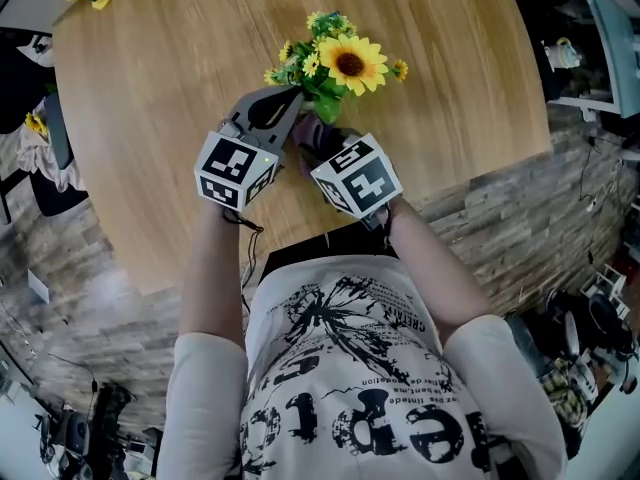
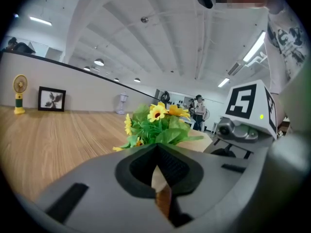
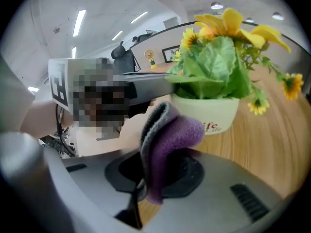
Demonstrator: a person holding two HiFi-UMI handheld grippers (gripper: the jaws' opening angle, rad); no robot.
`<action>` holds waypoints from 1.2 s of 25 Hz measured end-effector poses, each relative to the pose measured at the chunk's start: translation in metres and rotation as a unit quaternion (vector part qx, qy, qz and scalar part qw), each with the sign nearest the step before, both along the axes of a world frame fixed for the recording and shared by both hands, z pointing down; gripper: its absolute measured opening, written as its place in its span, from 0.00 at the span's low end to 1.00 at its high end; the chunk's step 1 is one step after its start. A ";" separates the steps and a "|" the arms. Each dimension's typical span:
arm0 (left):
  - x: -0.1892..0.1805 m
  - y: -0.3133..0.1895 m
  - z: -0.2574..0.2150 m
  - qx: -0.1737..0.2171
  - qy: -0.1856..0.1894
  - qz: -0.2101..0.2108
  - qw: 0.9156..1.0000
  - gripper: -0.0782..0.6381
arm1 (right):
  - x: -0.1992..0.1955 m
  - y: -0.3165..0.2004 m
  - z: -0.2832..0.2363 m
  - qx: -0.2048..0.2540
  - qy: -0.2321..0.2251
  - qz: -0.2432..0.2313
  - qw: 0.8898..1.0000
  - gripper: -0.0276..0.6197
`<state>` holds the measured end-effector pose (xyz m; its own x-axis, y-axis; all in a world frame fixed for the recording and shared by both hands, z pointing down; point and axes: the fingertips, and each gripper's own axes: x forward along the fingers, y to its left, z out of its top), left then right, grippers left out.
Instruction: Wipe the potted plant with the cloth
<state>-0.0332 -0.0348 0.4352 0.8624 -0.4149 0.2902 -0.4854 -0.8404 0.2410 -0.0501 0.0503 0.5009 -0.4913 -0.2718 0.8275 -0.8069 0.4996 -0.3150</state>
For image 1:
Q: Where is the mint green cup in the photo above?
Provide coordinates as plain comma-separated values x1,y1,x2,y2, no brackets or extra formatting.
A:
543,36,584,72

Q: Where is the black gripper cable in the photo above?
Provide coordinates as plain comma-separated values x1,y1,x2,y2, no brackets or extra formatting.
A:
221,208,265,315

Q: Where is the person's white printed t-shirt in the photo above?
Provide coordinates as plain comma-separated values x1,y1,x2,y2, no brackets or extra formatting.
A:
156,255,569,480

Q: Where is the sunflower bouquet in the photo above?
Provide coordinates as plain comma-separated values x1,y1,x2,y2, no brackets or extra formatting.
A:
263,9,410,127

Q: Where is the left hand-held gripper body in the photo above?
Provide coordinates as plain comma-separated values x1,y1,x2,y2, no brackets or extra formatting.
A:
193,115,287,214

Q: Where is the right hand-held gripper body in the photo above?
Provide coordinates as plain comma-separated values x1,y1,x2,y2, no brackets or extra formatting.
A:
309,132,404,232

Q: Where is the black swivel chair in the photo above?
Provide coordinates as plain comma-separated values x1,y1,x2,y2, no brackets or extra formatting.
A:
0,26,92,220

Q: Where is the white paper sheet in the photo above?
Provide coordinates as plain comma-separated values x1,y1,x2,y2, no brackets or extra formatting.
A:
26,268,52,305

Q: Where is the person's right forearm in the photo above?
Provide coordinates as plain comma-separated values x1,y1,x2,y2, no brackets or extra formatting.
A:
385,196,497,345

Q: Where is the pale pink garment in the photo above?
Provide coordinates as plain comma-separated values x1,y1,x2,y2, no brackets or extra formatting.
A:
16,126,82,195

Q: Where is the purple cloth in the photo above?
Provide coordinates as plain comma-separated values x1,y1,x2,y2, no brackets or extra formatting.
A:
293,114,347,155

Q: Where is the person's left forearm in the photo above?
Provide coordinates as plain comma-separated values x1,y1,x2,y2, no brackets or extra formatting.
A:
178,201,257,340

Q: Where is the white desk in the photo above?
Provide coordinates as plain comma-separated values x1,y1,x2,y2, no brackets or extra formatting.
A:
544,0,640,120

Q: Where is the small yellow sunflower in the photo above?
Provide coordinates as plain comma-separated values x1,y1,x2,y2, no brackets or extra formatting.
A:
24,111,50,138

